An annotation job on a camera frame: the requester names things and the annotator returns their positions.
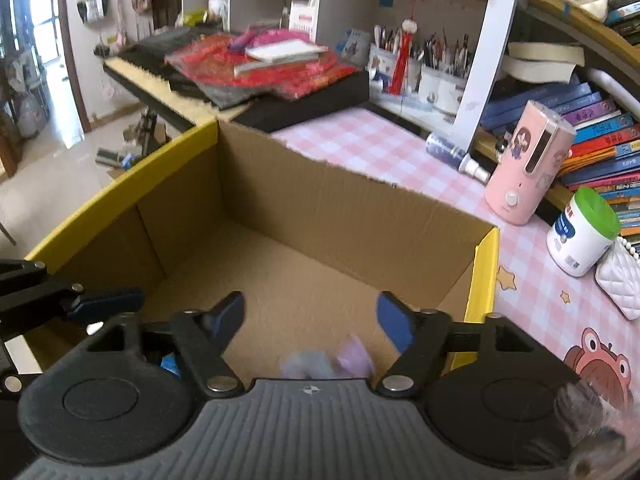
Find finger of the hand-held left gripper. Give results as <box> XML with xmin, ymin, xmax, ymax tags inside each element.
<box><xmin>0</xmin><ymin>259</ymin><xmax>146</xmax><ymax>333</ymax></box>
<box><xmin>0</xmin><ymin>342</ymin><xmax>25</xmax><ymax>403</ymax></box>

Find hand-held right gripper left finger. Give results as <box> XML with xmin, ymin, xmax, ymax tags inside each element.
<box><xmin>85</xmin><ymin>290</ymin><xmax>247</xmax><ymax>401</ymax></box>

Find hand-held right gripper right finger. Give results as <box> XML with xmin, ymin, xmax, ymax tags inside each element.
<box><xmin>375</xmin><ymin>290</ymin><xmax>583</xmax><ymax>402</ymax></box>

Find yellow cardboard box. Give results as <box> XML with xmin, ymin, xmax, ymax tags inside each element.
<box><xmin>22</xmin><ymin>119</ymin><xmax>501</xmax><ymax>396</ymax></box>

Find pale purple soft toy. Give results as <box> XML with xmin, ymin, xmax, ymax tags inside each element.
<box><xmin>279</xmin><ymin>335</ymin><xmax>376</xmax><ymax>382</ymax></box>

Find black keyboard stand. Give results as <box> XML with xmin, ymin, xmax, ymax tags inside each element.
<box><xmin>134</xmin><ymin>107</ymin><xmax>167</xmax><ymax>158</ymax></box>

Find pink checked table mat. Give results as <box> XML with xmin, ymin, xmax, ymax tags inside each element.
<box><xmin>270</xmin><ymin>107</ymin><xmax>640</xmax><ymax>441</ymax></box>

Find blue spray bottle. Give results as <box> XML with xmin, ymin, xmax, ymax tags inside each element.
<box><xmin>425</xmin><ymin>131</ymin><xmax>492</xmax><ymax>184</ymax></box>

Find white canister with green lid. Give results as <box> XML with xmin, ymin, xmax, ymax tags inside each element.
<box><xmin>546</xmin><ymin>186</ymin><xmax>622</xmax><ymax>277</ymax></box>

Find pink humidifier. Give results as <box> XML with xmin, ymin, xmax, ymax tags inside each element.
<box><xmin>484</xmin><ymin>100</ymin><xmax>577</xmax><ymax>226</ymax></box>

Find black foam case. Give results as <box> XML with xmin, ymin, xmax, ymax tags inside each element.
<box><xmin>232</xmin><ymin>71</ymin><xmax>371</xmax><ymax>133</ymax></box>

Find white quilted bag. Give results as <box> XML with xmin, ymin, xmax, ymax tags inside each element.
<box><xmin>595</xmin><ymin>237</ymin><xmax>640</xmax><ymax>321</ymax></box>

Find white pen cup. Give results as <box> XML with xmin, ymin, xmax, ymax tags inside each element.
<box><xmin>367</xmin><ymin>25</ymin><xmax>407</xmax><ymax>82</ymax></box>
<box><xmin>417</xmin><ymin>35</ymin><xmax>472</xmax><ymax>115</ymax></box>

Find black electric keyboard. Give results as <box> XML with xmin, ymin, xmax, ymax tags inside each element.
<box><xmin>102</xmin><ymin>27</ymin><xmax>221</xmax><ymax>133</ymax></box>

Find red printed cloth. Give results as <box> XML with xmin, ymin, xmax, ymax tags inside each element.
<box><xmin>165</xmin><ymin>30</ymin><xmax>358</xmax><ymax>102</ymax></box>

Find red tassel ornament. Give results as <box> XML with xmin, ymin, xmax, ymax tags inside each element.
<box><xmin>390</xmin><ymin>17</ymin><xmax>419</xmax><ymax>97</ymax></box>

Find white notebook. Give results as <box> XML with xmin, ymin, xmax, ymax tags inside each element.
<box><xmin>245</xmin><ymin>39</ymin><xmax>329</xmax><ymax>64</ymax></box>

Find row of colourful books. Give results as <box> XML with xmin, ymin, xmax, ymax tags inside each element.
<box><xmin>480</xmin><ymin>80</ymin><xmax>640</xmax><ymax>261</ymax></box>

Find blue picture card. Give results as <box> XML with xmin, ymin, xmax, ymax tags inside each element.
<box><xmin>335</xmin><ymin>27</ymin><xmax>372</xmax><ymax>67</ymax></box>

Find thick white-paged books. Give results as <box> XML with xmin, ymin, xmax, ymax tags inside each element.
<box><xmin>502</xmin><ymin>40</ymin><xmax>586</xmax><ymax>84</ymax></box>

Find hanging grey bag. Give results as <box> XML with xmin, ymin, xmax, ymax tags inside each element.
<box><xmin>76</xmin><ymin>0</ymin><xmax>111</xmax><ymax>24</ymax></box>

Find white box with red print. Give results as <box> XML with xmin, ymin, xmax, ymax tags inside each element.
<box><xmin>289</xmin><ymin>0</ymin><xmax>319</xmax><ymax>42</ymax></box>

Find white shelf unit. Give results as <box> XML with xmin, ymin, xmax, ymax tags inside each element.
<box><xmin>181</xmin><ymin>0</ymin><xmax>523</xmax><ymax>142</ymax></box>

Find wooden bookshelf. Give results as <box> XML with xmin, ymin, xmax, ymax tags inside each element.
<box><xmin>472</xmin><ymin>0</ymin><xmax>640</xmax><ymax>221</ymax></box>

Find stack of dark books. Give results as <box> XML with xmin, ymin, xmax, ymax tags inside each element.
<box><xmin>602</xmin><ymin>0</ymin><xmax>640</xmax><ymax>46</ymax></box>

